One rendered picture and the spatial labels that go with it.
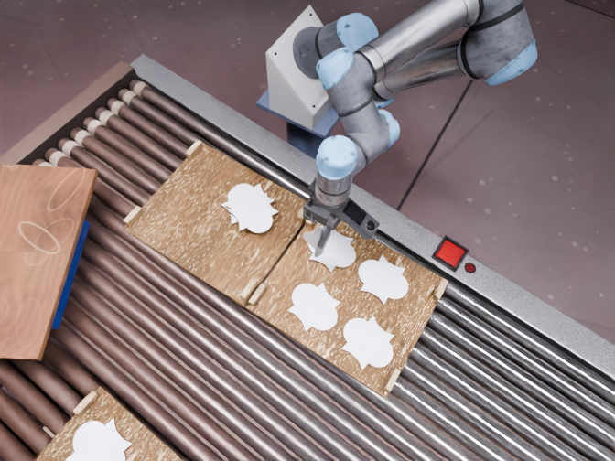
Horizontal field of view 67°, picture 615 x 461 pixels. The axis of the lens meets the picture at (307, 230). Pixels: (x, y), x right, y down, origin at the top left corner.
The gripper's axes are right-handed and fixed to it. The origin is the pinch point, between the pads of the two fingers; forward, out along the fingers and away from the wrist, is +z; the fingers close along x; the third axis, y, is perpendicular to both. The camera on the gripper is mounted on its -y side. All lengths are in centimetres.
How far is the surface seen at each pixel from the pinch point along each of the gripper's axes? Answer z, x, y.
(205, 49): 103, -111, 150
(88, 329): 11, 51, 41
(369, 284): 7.9, 3.3, -13.5
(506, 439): 11, 18, -59
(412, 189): 103, -91, -2
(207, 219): 9.2, 11.0, 33.9
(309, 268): 9.1, 7.7, 2.1
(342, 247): 7.9, -1.9, -2.4
